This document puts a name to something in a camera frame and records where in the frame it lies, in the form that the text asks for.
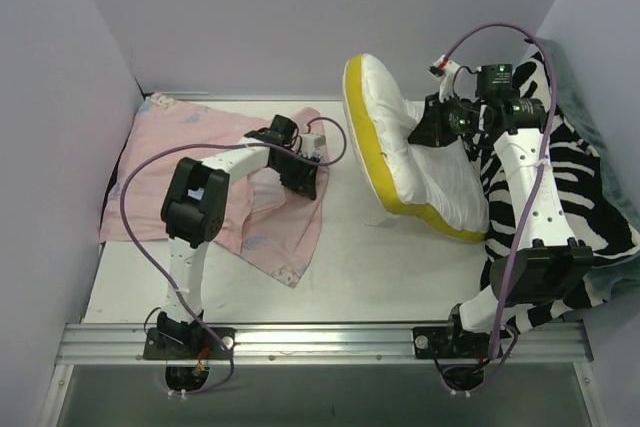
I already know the white pillow yellow trim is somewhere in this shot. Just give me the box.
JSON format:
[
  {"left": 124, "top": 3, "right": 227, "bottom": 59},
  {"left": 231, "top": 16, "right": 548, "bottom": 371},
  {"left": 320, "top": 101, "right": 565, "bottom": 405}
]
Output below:
[{"left": 342, "top": 54, "right": 489, "bottom": 243}]

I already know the zebra print pillow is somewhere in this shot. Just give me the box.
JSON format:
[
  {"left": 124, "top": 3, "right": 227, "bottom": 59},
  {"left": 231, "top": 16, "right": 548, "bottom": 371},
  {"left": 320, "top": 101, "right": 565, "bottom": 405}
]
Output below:
[{"left": 473, "top": 51, "right": 639, "bottom": 333}]

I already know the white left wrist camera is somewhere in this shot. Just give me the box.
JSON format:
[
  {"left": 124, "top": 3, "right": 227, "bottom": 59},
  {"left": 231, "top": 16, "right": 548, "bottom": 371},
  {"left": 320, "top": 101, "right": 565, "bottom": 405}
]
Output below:
[{"left": 298, "top": 133, "right": 326, "bottom": 159}]

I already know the aluminium front rail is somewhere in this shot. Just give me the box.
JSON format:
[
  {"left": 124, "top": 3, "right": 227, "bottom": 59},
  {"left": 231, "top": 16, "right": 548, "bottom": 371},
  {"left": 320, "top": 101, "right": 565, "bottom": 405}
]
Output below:
[{"left": 56, "top": 322, "right": 593, "bottom": 367}]

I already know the pink pillowcase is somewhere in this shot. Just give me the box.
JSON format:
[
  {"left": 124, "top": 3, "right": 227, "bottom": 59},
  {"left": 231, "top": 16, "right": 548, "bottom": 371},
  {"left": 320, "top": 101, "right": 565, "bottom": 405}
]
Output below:
[{"left": 100, "top": 94, "right": 329, "bottom": 287}]

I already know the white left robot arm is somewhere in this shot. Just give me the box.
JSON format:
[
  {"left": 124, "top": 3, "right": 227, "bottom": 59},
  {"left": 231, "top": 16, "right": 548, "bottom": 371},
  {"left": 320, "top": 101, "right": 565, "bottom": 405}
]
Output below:
[{"left": 157, "top": 115, "right": 326, "bottom": 358}]

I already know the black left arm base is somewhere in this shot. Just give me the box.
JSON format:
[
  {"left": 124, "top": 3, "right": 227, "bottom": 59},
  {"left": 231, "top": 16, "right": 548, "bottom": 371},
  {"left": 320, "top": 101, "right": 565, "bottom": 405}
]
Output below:
[{"left": 142, "top": 326, "right": 236, "bottom": 361}]

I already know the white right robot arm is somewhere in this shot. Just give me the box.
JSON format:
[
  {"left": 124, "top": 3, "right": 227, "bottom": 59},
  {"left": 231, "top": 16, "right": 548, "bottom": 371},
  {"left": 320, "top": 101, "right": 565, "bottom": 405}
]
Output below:
[{"left": 409, "top": 58, "right": 594, "bottom": 356}]

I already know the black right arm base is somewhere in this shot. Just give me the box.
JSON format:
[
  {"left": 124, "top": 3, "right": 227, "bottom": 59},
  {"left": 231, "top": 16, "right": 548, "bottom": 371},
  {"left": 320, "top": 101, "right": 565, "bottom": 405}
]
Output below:
[{"left": 412, "top": 326, "right": 489, "bottom": 361}]

